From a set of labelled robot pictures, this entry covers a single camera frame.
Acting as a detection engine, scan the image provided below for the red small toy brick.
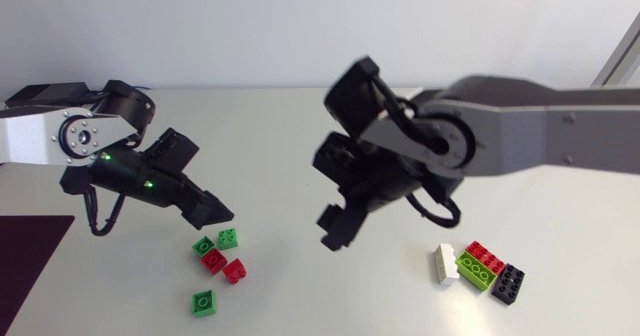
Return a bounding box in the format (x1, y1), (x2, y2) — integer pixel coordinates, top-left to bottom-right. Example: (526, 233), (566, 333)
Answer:
(222, 258), (248, 285)
(200, 248), (229, 276)

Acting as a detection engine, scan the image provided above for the green small toy brick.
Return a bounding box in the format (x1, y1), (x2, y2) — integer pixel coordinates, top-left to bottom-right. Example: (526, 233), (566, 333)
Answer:
(217, 227), (240, 251)
(192, 235), (217, 258)
(191, 289), (218, 319)

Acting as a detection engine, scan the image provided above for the white large toy brick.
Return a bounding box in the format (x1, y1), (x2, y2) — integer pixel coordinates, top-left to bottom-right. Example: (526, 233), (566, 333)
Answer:
(433, 243), (461, 287)

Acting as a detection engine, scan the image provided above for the red large toy brick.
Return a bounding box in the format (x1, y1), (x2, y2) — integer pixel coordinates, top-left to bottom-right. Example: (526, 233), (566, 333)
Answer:
(465, 240), (507, 276)

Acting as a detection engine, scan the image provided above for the lime green large toy brick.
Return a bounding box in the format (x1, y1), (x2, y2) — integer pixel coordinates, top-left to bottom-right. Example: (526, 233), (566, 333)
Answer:
(455, 251), (498, 293)

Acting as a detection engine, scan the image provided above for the dark mat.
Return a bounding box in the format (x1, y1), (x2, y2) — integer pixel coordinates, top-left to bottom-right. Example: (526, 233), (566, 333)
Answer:
(0, 214), (76, 322)

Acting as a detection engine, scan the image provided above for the black large toy brick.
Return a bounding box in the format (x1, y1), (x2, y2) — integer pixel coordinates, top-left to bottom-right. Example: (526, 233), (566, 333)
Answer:
(490, 263), (526, 306)

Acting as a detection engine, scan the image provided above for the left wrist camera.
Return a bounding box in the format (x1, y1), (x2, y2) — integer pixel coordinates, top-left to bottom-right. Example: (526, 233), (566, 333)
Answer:
(142, 127), (201, 175)

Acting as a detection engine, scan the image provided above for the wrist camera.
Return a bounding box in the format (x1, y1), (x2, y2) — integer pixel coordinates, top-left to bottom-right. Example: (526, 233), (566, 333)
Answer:
(312, 131), (354, 180)
(142, 127), (201, 175)

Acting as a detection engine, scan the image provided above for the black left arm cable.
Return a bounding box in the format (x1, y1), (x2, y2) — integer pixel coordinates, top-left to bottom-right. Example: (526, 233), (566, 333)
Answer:
(81, 184), (127, 238)

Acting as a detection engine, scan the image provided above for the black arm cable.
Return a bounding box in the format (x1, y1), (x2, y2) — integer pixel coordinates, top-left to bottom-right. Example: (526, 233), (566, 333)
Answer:
(81, 184), (127, 238)
(405, 190), (462, 229)

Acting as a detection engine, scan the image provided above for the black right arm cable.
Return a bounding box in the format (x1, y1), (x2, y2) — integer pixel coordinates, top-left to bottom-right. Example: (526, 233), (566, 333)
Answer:
(405, 190), (462, 229)

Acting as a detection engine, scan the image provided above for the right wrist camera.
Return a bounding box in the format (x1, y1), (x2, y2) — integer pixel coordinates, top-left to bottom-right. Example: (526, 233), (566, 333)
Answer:
(312, 131), (354, 180)

